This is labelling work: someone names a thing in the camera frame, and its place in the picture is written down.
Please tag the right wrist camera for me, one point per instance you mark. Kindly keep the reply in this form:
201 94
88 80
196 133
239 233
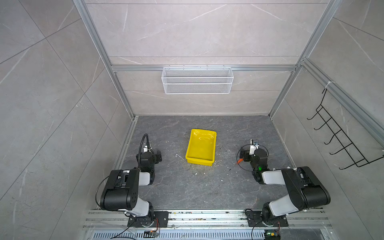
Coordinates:
255 142

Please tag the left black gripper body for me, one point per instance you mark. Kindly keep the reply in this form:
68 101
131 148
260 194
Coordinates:
157 156

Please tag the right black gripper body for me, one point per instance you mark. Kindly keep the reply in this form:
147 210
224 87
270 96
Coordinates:
245 153

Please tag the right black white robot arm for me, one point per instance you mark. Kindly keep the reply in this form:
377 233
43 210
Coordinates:
305 190

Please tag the yellow plastic bin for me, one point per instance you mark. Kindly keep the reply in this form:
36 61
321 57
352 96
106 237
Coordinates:
202 147

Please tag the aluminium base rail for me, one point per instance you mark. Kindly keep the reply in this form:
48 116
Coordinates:
219 224

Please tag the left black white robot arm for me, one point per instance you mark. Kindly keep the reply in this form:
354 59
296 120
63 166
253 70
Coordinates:
121 193

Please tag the black wire hook rack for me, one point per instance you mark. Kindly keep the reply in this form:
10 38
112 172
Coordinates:
340 136

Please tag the white wire mesh basket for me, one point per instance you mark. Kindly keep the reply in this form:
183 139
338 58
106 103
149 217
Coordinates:
197 80

